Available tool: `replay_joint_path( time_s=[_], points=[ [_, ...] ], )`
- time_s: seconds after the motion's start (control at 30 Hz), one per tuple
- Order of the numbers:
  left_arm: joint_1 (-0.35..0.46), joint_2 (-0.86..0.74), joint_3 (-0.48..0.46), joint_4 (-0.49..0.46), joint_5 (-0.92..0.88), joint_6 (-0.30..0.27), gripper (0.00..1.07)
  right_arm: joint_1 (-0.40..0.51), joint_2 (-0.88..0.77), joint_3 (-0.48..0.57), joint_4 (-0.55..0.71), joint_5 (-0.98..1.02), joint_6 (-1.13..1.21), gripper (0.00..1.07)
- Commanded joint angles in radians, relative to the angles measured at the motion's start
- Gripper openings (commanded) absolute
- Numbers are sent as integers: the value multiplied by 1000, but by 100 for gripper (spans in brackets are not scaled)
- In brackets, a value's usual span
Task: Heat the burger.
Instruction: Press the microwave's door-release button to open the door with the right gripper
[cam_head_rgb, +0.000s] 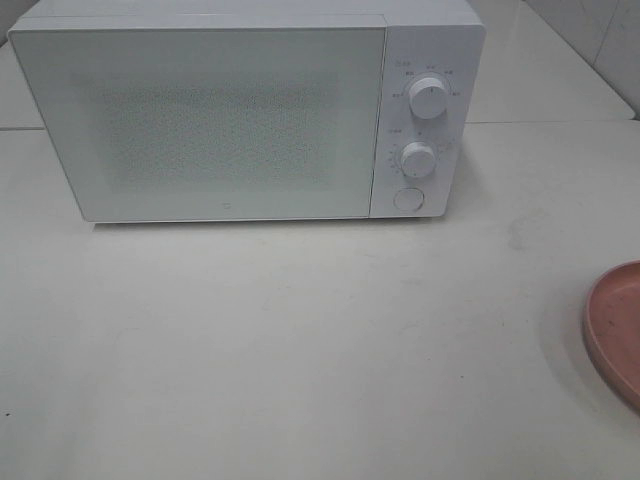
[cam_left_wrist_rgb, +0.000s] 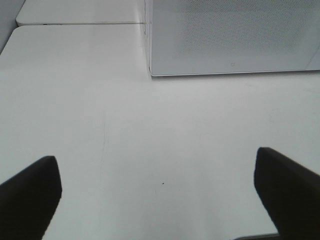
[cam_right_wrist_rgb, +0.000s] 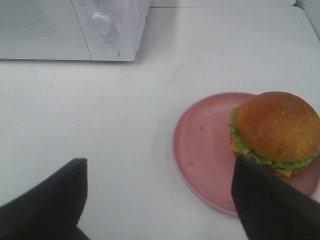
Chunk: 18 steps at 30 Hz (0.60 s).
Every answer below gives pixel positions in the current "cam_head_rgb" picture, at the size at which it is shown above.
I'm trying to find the round white door button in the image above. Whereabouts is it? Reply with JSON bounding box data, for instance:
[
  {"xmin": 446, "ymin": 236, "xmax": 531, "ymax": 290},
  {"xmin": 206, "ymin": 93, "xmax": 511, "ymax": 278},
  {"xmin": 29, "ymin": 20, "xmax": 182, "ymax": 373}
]
[{"xmin": 393, "ymin": 188, "xmax": 425, "ymax": 212}]

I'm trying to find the white microwave door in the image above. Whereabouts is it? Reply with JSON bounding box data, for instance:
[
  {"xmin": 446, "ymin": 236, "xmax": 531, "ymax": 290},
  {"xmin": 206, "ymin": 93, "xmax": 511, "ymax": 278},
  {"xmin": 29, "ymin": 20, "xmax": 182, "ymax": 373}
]
[{"xmin": 11, "ymin": 28, "xmax": 385, "ymax": 223}]

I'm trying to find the pink round plate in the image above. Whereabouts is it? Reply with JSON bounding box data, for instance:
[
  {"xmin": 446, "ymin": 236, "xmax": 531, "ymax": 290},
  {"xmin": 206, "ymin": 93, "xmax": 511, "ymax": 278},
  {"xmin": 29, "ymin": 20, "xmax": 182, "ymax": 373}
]
[{"xmin": 582, "ymin": 261, "xmax": 639, "ymax": 411}]

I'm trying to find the lower white microwave knob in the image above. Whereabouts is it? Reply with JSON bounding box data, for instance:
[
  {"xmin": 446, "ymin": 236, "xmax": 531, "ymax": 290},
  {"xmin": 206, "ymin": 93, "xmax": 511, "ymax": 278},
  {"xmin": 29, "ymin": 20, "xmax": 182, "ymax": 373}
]
[{"xmin": 399, "ymin": 142, "xmax": 437, "ymax": 179}]

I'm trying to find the white microwave knob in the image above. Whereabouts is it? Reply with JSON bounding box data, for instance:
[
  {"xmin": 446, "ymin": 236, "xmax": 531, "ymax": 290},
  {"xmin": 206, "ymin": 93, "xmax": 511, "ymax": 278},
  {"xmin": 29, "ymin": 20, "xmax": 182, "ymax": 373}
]
[
  {"xmin": 399, "ymin": 142, "xmax": 437, "ymax": 179},
  {"xmin": 406, "ymin": 72, "xmax": 450, "ymax": 120}
]

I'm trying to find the white microwave oven body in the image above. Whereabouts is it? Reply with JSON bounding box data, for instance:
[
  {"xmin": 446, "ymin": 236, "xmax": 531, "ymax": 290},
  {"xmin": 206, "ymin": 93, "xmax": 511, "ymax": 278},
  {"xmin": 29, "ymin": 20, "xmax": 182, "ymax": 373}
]
[{"xmin": 8, "ymin": 1, "xmax": 486, "ymax": 221}]

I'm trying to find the upper white microwave knob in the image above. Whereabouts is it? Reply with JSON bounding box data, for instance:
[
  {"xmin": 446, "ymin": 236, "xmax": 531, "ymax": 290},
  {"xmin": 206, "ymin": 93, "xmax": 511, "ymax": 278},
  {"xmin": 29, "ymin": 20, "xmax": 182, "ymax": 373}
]
[{"xmin": 406, "ymin": 72, "xmax": 450, "ymax": 120}]

